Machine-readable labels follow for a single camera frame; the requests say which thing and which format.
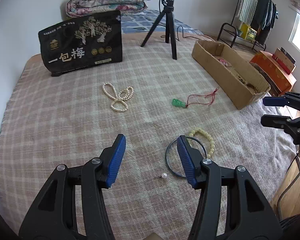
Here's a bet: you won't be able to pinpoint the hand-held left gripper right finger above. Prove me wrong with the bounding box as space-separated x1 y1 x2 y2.
177 135 283 240

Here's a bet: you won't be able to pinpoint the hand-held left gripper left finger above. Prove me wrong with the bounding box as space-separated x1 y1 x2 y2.
18 134 127 240

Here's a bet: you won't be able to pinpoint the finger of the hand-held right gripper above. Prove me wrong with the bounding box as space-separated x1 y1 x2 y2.
261 114 300 137
262 92 300 112

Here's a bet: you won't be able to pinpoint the dark thin bangle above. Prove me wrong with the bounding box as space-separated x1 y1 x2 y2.
165 136 207 178

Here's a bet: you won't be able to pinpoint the pale yellow bead bracelet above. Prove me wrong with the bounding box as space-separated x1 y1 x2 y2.
189 128 215 159

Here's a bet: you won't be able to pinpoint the cardboard box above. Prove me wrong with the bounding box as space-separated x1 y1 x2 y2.
191 40 271 110

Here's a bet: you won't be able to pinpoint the green jade pendant red cord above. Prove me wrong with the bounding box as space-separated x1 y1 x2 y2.
171 87 220 109

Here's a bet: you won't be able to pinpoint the white pearl necklace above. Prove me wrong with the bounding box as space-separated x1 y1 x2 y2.
102 83 134 113

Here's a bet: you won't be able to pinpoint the orange cloth covered stool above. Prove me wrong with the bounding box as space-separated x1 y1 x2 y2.
250 51 297 96

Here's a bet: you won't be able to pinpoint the tan flat box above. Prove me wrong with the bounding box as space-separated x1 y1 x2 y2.
272 48 296 75

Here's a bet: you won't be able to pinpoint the red flat box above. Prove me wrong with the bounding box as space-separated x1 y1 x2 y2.
272 54 292 74

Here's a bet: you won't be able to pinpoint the dark blue flat box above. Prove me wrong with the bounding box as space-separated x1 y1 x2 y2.
280 47 296 65

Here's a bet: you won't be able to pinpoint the plaid beige blanket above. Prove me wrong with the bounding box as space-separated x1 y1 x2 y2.
0 32 300 240

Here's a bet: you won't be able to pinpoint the yellow box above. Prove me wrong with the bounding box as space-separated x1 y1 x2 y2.
240 23 257 42

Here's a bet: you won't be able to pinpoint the black clothes rack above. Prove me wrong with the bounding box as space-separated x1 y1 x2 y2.
217 0 278 53

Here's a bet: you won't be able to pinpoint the dark hanging clothes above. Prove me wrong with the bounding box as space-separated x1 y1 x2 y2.
250 0 278 44

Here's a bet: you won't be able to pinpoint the striped hanging cloth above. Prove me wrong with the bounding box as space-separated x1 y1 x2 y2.
239 0 261 25

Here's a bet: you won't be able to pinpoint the black printed snack bag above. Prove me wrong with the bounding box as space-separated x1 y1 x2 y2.
38 10 123 77

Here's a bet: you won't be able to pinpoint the black tripod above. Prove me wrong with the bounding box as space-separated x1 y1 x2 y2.
140 0 178 60

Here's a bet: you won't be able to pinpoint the blue patterned bed sheet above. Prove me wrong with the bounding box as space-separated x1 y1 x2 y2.
120 9 204 36

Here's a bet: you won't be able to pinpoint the folded floral quilt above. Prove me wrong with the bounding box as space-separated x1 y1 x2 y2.
66 0 152 19

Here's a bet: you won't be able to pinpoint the brown bead string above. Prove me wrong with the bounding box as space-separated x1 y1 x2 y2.
236 74 259 93

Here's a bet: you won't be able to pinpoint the grey cable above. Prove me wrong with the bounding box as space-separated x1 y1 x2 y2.
277 152 300 220

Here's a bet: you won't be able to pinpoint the black ring light cable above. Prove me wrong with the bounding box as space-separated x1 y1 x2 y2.
160 0 215 42

